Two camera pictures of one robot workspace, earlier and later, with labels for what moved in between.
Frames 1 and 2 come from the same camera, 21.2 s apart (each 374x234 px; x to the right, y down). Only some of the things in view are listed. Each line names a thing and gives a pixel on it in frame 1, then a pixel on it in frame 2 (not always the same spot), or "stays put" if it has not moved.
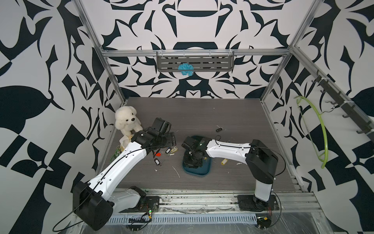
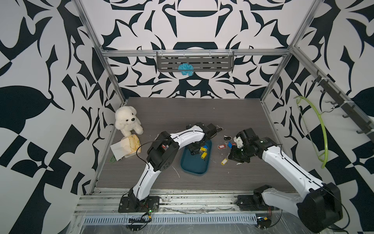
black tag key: x=219 y=129 stays put
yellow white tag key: x=224 y=161 stays put
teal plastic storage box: x=205 y=169 stays put
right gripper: x=187 y=163 to x=233 y=155
